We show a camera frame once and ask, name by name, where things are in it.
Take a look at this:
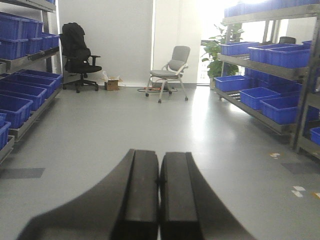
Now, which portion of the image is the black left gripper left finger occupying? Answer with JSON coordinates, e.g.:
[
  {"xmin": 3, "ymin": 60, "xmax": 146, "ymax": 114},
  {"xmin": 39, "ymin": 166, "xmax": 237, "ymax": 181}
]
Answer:
[{"xmin": 111, "ymin": 150, "xmax": 159, "ymax": 240}]

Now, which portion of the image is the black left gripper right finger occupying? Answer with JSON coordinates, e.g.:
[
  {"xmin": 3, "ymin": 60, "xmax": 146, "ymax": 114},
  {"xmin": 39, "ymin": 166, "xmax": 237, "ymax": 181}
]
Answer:
[{"xmin": 160, "ymin": 152, "xmax": 203, "ymax": 240}]

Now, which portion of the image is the far steel shelf rack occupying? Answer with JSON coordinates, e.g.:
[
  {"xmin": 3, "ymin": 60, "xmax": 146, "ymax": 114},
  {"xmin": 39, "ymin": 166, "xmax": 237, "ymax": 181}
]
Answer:
[{"xmin": 217, "ymin": 0, "xmax": 320, "ymax": 158}]

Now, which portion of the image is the steel shelf rack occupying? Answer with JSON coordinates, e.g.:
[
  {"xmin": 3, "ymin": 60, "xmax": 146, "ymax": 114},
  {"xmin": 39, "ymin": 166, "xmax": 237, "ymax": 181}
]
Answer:
[
  {"xmin": 217, "ymin": 0, "xmax": 320, "ymax": 158},
  {"xmin": 0, "ymin": 0, "xmax": 63, "ymax": 166}
]

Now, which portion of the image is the left steel shelf rack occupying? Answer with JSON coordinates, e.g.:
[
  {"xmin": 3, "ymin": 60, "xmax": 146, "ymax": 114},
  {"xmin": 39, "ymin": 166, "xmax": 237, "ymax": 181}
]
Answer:
[{"xmin": 0, "ymin": 0, "xmax": 63, "ymax": 166}]

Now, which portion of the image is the grey office chair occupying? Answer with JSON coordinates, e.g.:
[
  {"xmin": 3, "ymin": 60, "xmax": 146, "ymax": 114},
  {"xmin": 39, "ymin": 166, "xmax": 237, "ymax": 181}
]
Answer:
[{"xmin": 145, "ymin": 45, "xmax": 191, "ymax": 104}]

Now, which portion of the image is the cardboard box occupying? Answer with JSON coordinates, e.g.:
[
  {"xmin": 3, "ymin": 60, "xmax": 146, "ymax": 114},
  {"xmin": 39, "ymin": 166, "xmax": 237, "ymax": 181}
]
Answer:
[{"xmin": 104, "ymin": 76, "xmax": 123, "ymax": 91}]

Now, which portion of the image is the green potted plant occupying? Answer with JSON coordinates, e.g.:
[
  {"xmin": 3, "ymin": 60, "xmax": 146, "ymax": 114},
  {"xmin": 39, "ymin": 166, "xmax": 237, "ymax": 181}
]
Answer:
[{"xmin": 201, "ymin": 23, "xmax": 244, "ymax": 89}]

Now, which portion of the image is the black office chair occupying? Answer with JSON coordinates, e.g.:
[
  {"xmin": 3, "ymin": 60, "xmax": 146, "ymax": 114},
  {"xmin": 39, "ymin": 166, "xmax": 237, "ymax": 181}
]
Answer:
[{"xmin": 59, "ymin": 22, "xmax": 102, "ymax": 93}]

